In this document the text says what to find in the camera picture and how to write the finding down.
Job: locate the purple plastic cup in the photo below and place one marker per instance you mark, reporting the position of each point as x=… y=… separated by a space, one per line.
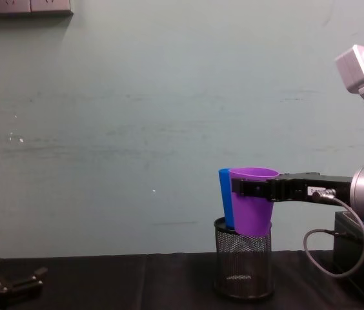
x=253 y=216

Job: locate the black mesh pen holder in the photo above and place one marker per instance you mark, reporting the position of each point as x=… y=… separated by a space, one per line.
x=243 y=258

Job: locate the grey wall socket panel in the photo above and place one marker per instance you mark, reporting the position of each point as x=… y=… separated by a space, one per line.
x=24 y=6

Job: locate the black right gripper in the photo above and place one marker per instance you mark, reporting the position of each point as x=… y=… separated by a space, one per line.
x=298 y=189

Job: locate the blue plastic cup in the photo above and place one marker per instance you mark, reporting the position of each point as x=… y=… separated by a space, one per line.
x=225 y=200

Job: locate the black table cloth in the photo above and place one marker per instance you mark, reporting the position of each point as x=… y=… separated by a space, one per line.
x=120 y=284

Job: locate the black box stand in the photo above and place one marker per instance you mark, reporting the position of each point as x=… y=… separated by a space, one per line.
x=349 y=252

